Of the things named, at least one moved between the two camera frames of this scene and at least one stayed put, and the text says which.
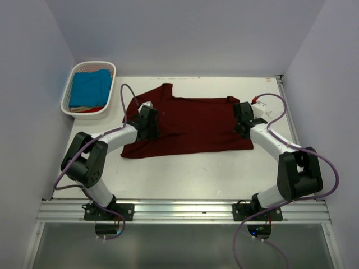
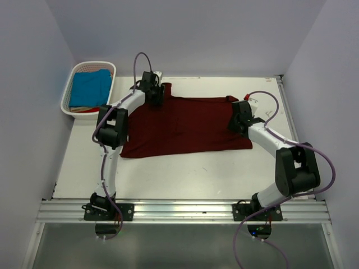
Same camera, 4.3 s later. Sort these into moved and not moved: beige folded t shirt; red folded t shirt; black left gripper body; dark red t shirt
Moved: black left gripper body
Not moved: dark red t shirt; red folded t shirt; beige folded t shirt
